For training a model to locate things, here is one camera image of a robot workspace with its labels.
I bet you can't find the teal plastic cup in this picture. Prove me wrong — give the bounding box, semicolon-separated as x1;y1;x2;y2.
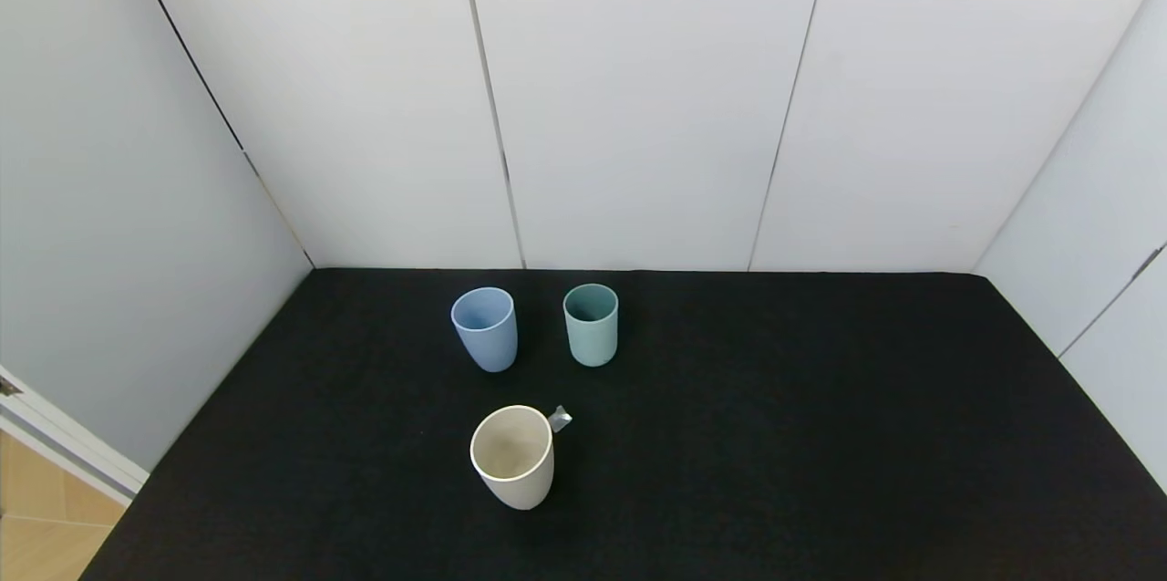
563;283;620;368

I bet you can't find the cream plastic cup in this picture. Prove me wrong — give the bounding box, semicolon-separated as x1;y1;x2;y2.
470;405;555;511

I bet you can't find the blue plastic cup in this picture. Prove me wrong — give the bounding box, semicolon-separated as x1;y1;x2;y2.
450;286;519;373

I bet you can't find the black felt table cover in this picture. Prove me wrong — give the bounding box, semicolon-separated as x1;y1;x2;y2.
80;268;1167;581

